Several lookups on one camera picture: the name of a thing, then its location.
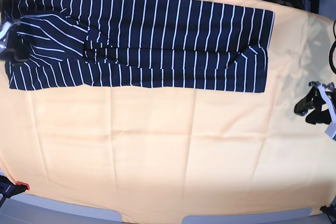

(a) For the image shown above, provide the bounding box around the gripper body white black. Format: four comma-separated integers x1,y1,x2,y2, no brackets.
1,22,21,63
306,106,335,140

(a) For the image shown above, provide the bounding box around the yellow table cloth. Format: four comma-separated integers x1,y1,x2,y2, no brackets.
1,0,335,223

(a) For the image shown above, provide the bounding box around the black clamp right corner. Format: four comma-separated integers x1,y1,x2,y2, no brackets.
320,204,336,224

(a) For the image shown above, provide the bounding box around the red black clamp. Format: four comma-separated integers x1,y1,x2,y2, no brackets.
0,175,30,198

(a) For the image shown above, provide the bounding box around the navy white striped T-shirt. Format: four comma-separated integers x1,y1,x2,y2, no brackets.
2,0,275,93

